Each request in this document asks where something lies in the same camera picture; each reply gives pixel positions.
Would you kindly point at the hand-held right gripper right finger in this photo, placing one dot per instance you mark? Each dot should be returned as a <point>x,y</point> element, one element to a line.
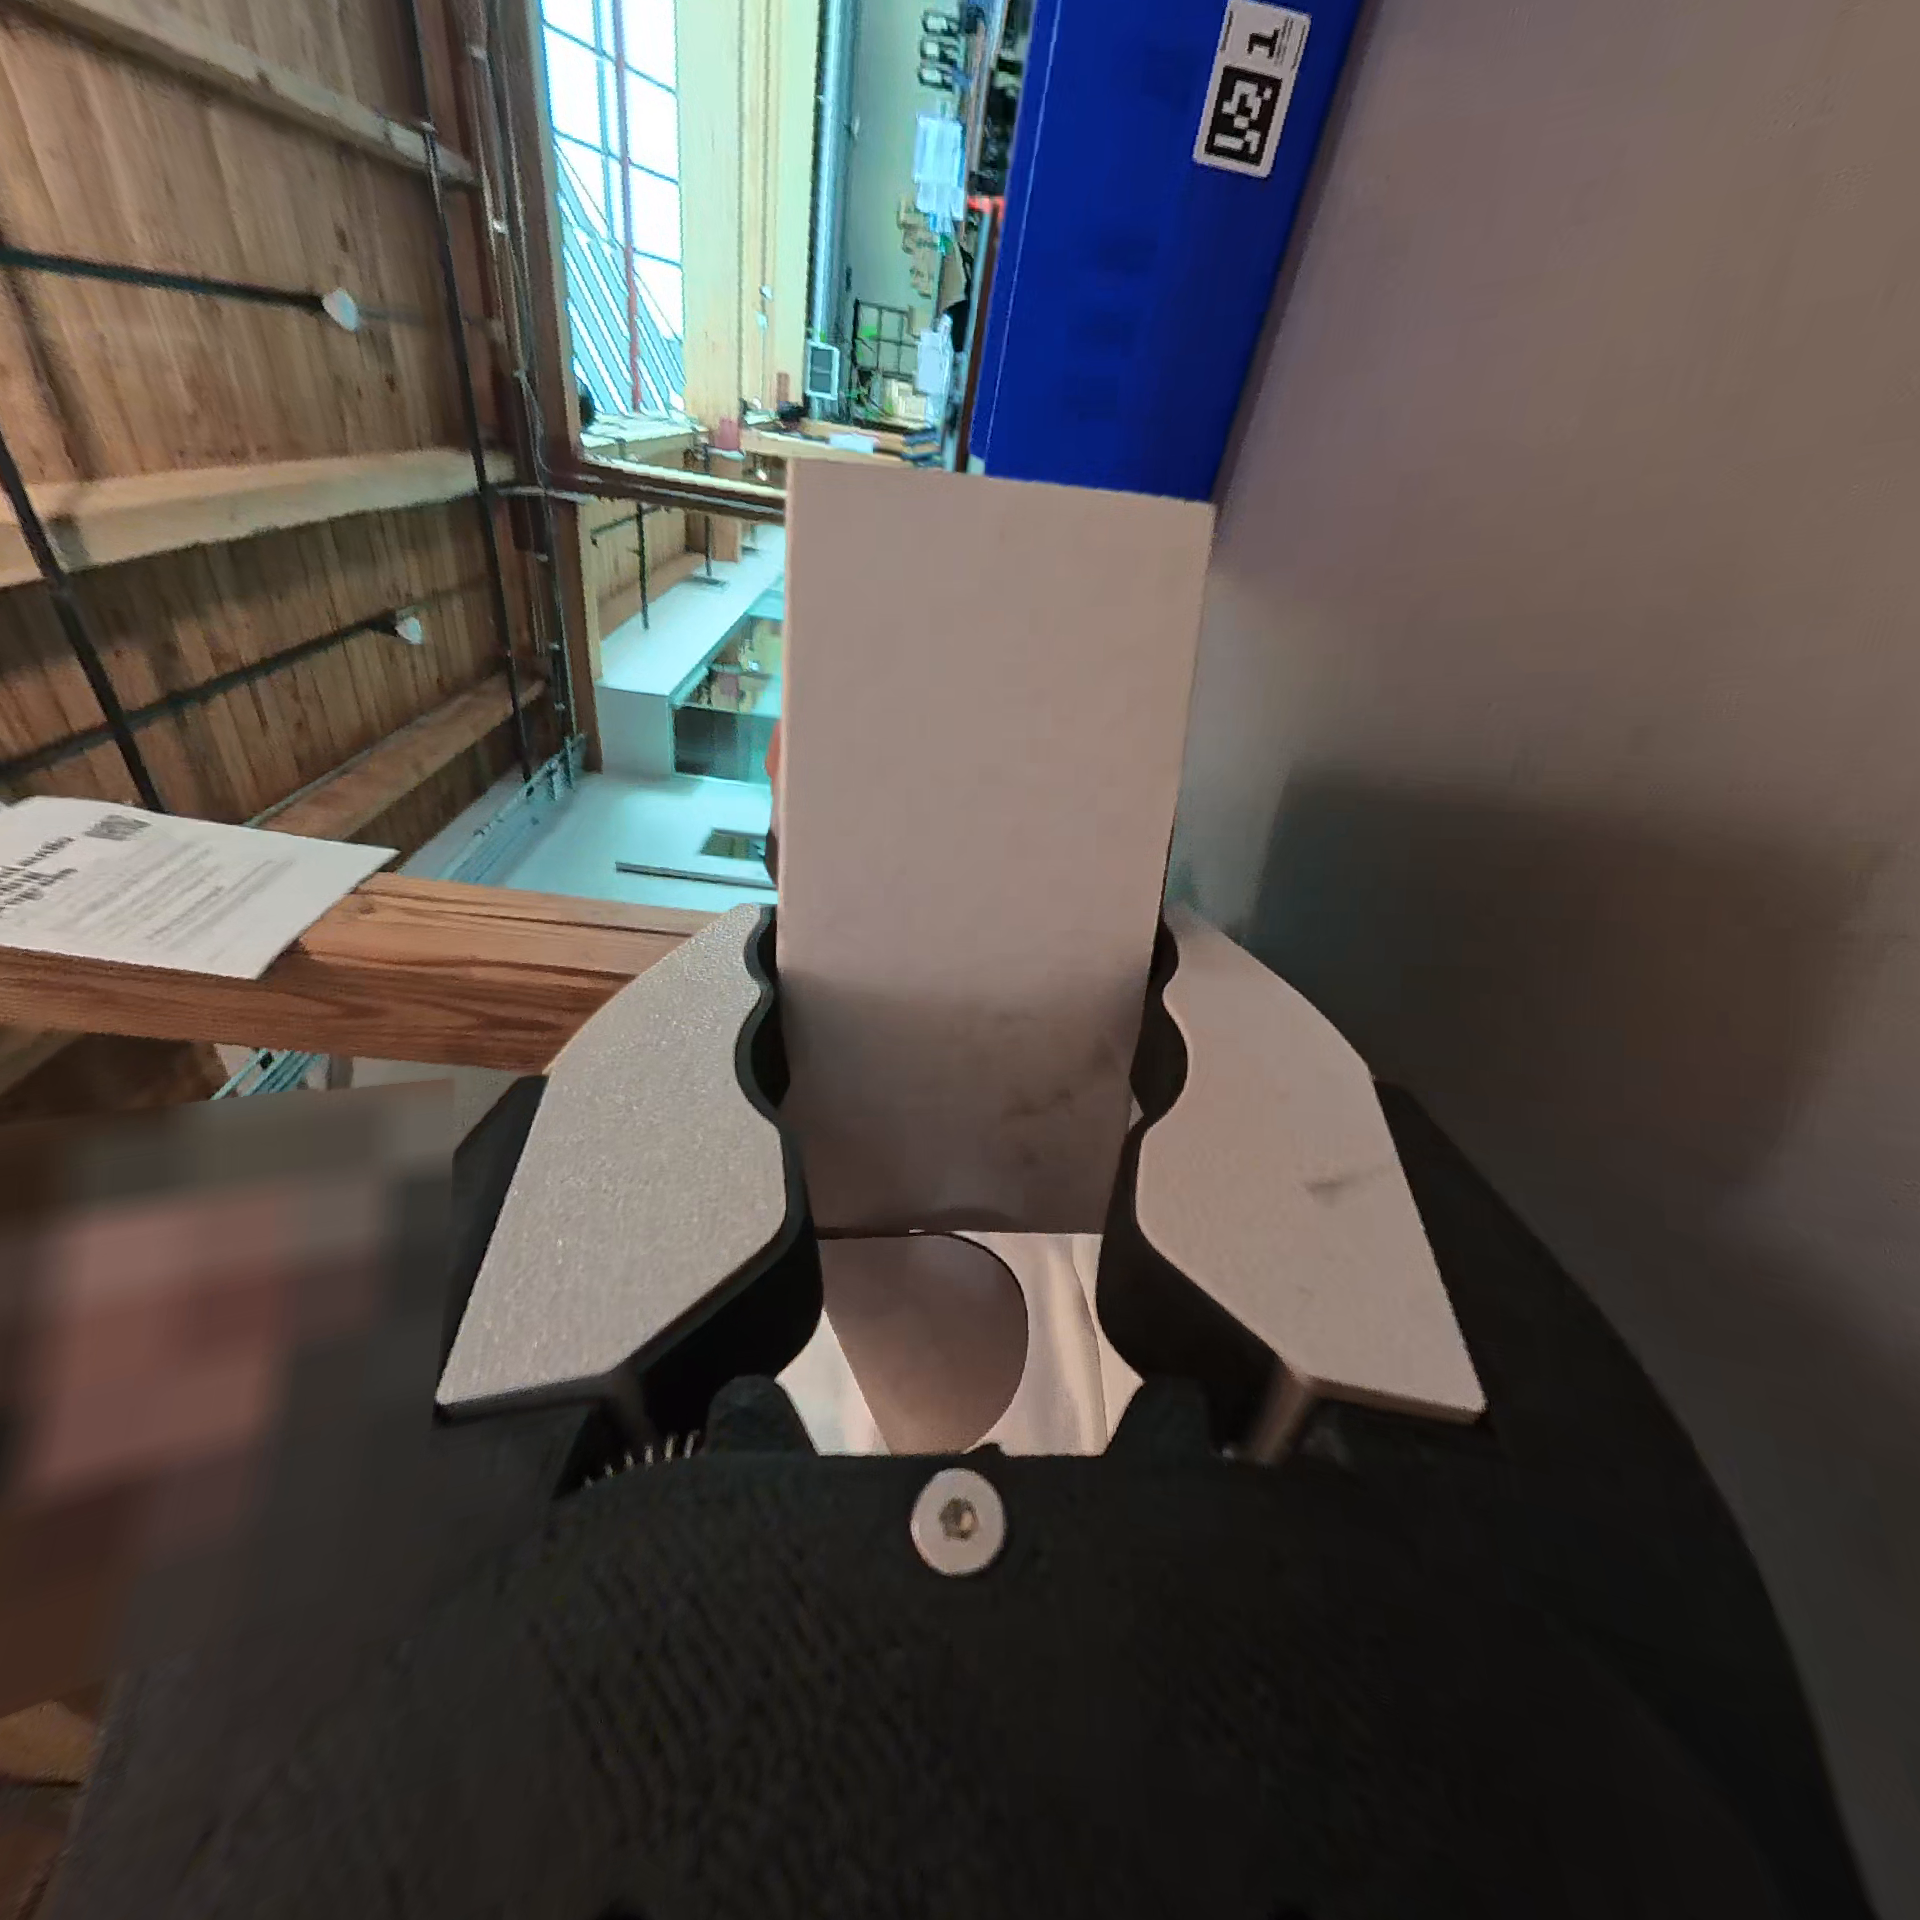
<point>1290,1201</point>

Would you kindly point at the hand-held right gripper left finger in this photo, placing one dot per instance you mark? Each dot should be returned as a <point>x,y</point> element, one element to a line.
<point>629,1185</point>

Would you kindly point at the white cardboard box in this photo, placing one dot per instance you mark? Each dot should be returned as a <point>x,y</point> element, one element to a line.
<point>973,827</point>

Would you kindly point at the blue plastic bin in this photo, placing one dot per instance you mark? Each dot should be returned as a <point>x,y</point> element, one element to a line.
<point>1108,301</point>

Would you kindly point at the wooden beam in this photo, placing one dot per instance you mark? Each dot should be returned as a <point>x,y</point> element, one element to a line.
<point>451,975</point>

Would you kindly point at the printed paper sheet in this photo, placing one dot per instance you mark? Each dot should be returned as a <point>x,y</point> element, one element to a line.
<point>165,892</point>

